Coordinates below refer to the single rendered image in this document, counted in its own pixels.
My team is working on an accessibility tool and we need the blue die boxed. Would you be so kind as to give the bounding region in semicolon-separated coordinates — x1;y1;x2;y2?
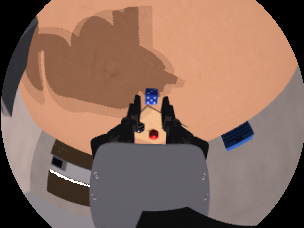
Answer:
145;88;158;105

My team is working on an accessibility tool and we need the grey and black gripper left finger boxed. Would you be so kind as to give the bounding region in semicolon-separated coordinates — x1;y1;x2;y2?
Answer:
90;95;141;159

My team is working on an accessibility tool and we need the black die with white pips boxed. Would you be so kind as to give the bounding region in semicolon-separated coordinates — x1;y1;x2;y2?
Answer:
136;122;145;133

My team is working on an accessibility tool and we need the tan mat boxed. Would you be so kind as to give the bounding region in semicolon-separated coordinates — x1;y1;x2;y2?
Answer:
135;105;166;144

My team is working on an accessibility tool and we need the red die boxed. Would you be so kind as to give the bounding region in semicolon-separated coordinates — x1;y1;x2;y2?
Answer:
149;129;159;140

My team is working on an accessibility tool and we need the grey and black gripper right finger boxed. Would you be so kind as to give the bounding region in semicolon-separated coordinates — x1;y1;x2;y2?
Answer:
161;96;209;159

